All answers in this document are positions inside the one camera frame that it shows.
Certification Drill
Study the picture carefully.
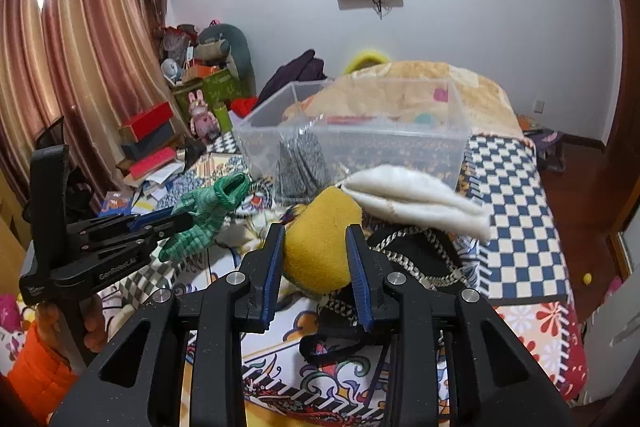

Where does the yellow curved pillow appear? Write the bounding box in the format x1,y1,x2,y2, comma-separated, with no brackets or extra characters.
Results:
344,50,390,75

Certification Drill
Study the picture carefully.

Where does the clear plastic storage bin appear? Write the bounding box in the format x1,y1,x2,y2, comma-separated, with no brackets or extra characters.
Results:
233,80,471,187

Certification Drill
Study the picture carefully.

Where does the orange sleeve forearm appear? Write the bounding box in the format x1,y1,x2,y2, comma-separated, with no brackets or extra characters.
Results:
6,323,78,426

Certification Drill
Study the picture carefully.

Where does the green gift box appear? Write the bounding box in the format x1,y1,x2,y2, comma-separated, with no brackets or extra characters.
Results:
172,69,250,121

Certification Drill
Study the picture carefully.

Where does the green bottle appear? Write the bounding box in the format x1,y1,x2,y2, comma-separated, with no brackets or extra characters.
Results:
213,102,232,133

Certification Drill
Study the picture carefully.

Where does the person's left hand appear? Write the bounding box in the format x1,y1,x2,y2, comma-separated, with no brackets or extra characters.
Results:
35,295,107,355

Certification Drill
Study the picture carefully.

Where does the striped pink curtain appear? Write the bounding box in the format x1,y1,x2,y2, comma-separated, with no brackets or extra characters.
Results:
1,0,171,202

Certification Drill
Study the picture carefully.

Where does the beige patterned folded blanket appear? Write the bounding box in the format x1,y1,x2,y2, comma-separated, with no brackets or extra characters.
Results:
282,61,524,140

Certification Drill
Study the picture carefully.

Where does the dark purple clothes pile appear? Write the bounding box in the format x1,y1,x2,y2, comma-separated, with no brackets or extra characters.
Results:
256,50,326,107

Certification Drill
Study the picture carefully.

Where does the yellow sponge cloth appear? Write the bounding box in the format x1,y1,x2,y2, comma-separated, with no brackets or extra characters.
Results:
283,186,362,297

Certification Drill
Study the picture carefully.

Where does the white fluffy cloth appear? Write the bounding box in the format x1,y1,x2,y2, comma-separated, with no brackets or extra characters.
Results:
340,165,490,242

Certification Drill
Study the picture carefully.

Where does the grey plush dinosaur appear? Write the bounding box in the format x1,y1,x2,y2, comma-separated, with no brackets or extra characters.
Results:
194,23,255,95

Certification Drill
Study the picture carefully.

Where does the black bag with chain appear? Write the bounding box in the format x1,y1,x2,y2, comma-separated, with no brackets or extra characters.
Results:
299,225,474,366

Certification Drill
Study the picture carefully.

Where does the red box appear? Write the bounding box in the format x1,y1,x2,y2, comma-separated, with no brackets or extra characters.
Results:
118,102,174,143

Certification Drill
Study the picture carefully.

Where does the patterned patchwork bedspread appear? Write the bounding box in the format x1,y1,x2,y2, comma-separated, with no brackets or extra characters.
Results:
0,131,589,427

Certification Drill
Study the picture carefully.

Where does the pink bunny figurine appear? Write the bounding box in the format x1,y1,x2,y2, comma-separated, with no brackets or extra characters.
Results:
189,89,220,144

